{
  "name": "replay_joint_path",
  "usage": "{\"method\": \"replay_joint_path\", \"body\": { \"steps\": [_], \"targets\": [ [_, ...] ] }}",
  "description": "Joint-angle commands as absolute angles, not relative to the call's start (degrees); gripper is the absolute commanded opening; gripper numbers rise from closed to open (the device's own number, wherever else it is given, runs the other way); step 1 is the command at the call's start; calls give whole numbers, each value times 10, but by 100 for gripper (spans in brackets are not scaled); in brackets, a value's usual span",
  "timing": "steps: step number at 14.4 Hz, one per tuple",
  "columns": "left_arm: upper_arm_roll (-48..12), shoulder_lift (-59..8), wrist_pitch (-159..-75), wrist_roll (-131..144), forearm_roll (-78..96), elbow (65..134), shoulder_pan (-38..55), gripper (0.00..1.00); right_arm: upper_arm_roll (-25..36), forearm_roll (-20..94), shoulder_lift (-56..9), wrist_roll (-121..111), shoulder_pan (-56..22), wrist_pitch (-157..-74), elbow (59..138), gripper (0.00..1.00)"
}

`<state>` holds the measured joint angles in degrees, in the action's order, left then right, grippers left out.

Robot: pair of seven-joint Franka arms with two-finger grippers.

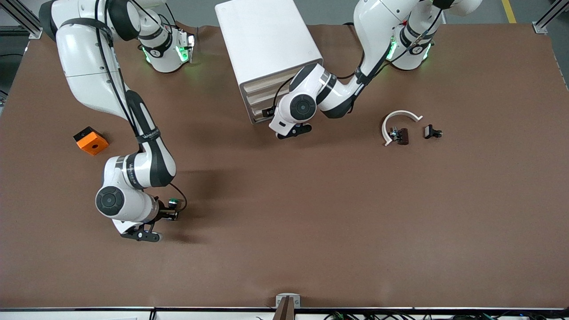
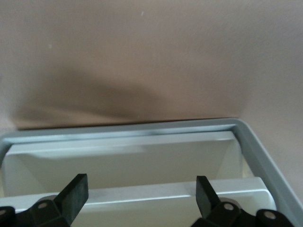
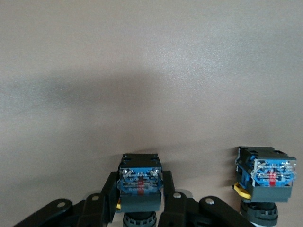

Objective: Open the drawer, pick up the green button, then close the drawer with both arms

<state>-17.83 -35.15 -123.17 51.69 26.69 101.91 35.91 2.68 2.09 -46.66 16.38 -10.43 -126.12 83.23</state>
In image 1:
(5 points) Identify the brown electrical component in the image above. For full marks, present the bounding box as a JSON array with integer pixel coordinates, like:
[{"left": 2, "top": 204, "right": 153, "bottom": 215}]
[{"left": 389, "top": 127, "right": 409, "bottom": 146}]

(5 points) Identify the brown paper table cover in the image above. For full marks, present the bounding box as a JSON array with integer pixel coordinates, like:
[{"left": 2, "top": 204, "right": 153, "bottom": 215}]
[{"left": 0, "top": 23, "right": 569, "bottom": 308}]

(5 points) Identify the orange box with hole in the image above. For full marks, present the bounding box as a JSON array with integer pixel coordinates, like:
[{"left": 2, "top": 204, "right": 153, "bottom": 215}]
[{"left": 73, "top": 126, "right": 109, "bottom": 156}]

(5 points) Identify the grey metal table bracket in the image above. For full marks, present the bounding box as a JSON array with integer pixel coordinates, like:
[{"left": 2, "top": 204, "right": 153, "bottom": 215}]
[{"left": 275, "top": 293, "right": 301, "bottom": 308}]

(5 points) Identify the white curved plastic piece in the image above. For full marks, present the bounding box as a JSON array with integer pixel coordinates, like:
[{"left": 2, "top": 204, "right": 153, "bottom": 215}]
[{"left": 381, "top": 110, "right": 424, "bottom": 147}]

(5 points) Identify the aluminium frame profile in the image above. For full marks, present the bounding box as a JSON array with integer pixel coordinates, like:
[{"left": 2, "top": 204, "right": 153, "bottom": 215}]
[
  {"left": 533, "top": 0, "right": 569, "bottom": 34},
  {"left": 0, "top": 0, "right": 45, "bottom": 40}
]

